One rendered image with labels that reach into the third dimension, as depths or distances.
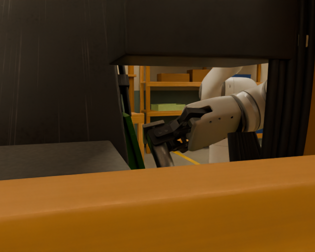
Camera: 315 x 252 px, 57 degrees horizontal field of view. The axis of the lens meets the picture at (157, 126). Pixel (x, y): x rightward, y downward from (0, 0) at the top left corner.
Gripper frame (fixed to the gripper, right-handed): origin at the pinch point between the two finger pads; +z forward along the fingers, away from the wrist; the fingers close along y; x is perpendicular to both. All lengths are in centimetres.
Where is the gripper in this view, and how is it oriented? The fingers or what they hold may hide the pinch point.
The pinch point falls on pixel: (160, 140)
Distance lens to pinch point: 53.4
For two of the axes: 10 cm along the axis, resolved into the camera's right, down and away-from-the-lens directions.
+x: 3.8, 7.5, -5.4
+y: 0.1, -5.9, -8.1
